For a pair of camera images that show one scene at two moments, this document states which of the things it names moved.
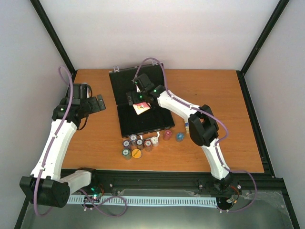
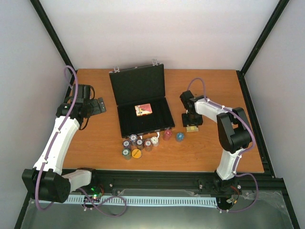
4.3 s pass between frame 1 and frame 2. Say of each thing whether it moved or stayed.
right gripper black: moved
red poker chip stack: stayed
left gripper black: stayed
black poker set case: stayed
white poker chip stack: stayed
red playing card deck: moved
